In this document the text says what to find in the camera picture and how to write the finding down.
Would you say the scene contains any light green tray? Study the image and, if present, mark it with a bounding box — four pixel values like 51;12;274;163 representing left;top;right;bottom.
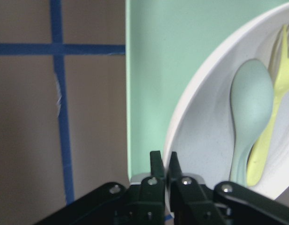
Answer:
126;0;289;178

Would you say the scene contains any white round plate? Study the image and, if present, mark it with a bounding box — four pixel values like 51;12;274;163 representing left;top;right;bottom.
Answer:
163;2;289;189

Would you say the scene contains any light blue plastic spoon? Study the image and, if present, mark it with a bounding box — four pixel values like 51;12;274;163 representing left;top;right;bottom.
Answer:
230;59;274;186

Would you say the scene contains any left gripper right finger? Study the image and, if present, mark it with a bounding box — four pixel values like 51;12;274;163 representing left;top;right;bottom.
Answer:
167;151;189;188

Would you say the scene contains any brown paper table cover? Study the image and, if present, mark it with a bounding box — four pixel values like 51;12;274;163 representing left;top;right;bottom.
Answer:
0;0;128;225

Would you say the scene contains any yellow plastic fork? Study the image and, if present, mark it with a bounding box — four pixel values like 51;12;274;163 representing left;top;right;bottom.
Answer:
246;22;289;188

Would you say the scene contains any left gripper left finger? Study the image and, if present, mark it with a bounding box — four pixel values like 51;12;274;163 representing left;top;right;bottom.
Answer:
149;151;165;187

